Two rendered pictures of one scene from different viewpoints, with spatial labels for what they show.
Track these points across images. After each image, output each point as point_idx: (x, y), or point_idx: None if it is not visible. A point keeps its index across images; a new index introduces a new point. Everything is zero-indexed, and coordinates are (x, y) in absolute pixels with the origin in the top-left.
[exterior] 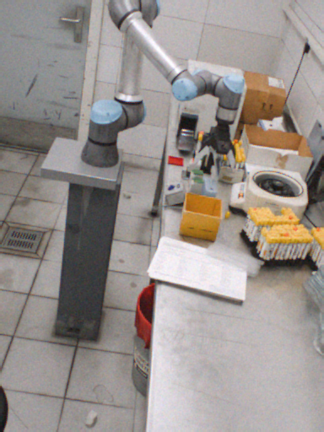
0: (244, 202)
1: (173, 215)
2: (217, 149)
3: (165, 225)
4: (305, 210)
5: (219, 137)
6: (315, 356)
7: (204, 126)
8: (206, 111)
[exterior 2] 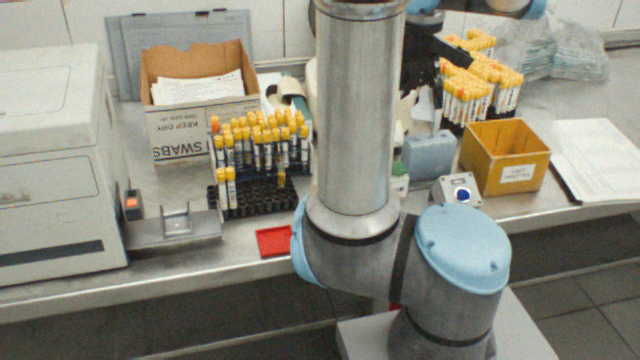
0: (401, 122)
1: (493, 206)
2: (471, 62)
3: (533, 208)
4: None
5: (453, 47)
6: (613, 80)
7: (121, 189)
8: (112, 158)
